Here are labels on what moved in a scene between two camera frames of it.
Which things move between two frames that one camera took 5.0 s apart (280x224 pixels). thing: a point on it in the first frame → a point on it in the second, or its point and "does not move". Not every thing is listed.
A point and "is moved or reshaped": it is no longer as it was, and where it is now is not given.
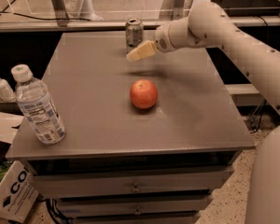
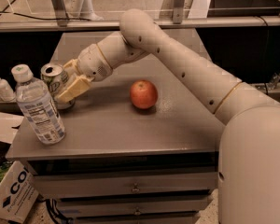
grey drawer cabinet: (147, 142) does not move
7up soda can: (134, 31) is moved or reshaped
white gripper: (162, 39) → (91, 63)
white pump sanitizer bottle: (2, 88) does not move
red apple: (143, 93) does not move
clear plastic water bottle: (35, 100) does not move
